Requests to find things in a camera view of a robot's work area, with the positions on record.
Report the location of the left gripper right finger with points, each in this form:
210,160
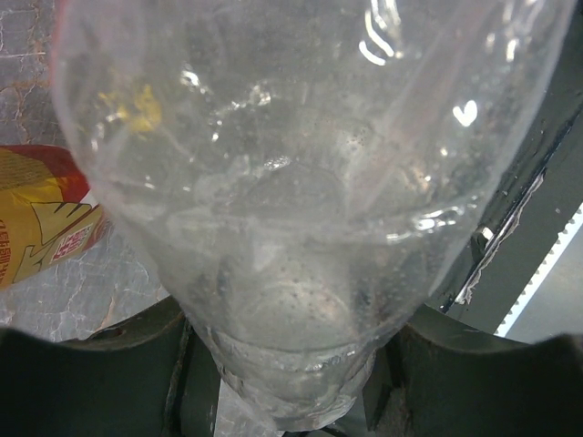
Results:
440,377

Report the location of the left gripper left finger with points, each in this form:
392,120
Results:
149,375

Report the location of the yellow tea bottle red label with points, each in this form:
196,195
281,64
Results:
48,212

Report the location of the clear plastic bottle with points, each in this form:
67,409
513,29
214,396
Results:
318,168

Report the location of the white cable duct rail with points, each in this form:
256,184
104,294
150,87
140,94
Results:
564,238

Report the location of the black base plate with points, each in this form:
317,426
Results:
536,198

